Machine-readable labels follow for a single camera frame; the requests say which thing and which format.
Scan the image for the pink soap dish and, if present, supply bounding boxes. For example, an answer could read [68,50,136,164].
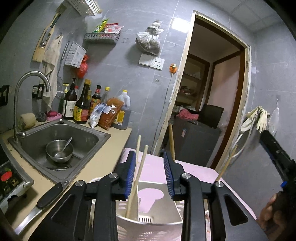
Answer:
[46,110,62,121]

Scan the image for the wooden door frame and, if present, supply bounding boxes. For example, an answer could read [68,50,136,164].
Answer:
[152,9,252,172]

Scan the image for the dark grey cabinet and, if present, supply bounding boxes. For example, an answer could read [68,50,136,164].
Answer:
[173,118,221,166]

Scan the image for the wooden cutting board on wall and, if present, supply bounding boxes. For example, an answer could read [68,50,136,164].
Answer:
[32,4,66,62]

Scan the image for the large oil jug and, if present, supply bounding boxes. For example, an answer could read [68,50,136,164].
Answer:
[112,90,131,130]

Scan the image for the spoon in steel bowl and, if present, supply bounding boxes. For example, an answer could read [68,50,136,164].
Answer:
[54,136,73,160]

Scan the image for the white plastic seasoning bag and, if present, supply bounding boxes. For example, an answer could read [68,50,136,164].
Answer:
[88,103,106,128]

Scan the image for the hanging plastic bag of goods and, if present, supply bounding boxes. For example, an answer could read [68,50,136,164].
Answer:
[135,20,164,56]

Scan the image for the dark soy sauce bottle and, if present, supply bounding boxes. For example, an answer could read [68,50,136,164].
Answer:
[74,79,91,124]

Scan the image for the orange wall hook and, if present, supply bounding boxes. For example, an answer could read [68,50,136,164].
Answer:
[169,64,178,74]

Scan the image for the dark wine bottle white label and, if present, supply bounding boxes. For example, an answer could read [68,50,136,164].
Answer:
[62,78,77,120]

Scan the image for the wall spice rack shelf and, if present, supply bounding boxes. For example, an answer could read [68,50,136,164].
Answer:
[84,33,120,44]

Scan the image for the black box on cabinet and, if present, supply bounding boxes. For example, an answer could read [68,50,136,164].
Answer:
[198,104,224,128]

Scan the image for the steel bowl in sink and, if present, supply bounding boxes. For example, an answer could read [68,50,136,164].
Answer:
[46,138,74,163]

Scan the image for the yellow sponge roll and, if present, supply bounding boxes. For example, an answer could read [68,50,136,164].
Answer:
[18,113,36,131]

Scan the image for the red plastic bag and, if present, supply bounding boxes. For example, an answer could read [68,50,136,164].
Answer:
[76,54,89,79]

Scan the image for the clear hanging plastic bag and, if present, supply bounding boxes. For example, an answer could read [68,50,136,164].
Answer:
[268,99,280,136]

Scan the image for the steel sink faucet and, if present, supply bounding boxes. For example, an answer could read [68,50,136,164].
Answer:
[13,70,52,143]

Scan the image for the stainless steel sink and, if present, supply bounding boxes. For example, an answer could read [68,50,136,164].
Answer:
[8,119,111,185]

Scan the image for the white top wall basket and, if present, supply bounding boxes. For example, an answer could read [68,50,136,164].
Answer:
[68,0,102,16]

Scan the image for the orange spice bag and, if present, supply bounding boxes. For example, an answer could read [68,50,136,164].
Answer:
[98,97,124,130]

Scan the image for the white wall socket plate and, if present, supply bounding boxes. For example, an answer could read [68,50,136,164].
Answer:
[138,54,165,70]

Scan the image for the white utensil holder basket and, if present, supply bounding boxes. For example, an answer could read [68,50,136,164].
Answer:
[89,180,210,241]

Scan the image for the yellow cap sauce bottle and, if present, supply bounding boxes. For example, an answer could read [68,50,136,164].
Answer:
[100,86,110,104]

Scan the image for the white rubber gloves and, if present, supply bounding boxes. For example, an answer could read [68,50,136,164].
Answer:
[240,105,268,133]

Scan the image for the pink cloth on cabinet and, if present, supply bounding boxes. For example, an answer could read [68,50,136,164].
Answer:
[177,109,199,121]

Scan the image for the person right hand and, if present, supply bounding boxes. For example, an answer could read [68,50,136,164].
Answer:
[256,191,295,240]

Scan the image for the white wall utensil box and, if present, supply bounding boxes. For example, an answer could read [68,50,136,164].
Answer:
[64,42,86,68]

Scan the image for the hanging beige dish cloth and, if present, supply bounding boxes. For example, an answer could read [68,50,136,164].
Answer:
[42,34,63,111]

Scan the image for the black handled kitchen knife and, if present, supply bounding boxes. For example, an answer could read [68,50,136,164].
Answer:
[14,180,69,235]

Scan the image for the wooden chopstick pair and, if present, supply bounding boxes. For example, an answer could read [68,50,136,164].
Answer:
[215,145,237,182]

